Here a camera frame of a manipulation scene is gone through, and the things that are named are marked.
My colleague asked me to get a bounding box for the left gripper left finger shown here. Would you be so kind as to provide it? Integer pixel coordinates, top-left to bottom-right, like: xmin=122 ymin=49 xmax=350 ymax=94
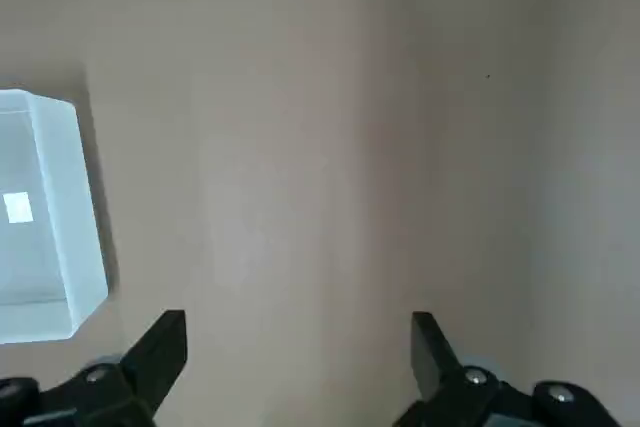
xmin=0 ymin=309 xmax=188 ymax=427

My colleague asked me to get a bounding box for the clear plastic bin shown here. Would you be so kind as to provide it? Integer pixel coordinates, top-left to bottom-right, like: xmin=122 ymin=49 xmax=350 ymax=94
xmin=0 ymin=88 xmax=111 ymax=346

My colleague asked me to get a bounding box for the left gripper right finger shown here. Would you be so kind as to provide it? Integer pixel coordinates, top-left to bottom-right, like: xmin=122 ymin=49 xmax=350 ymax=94
xmin=393 ymin=310 xmax=625 ymax=427

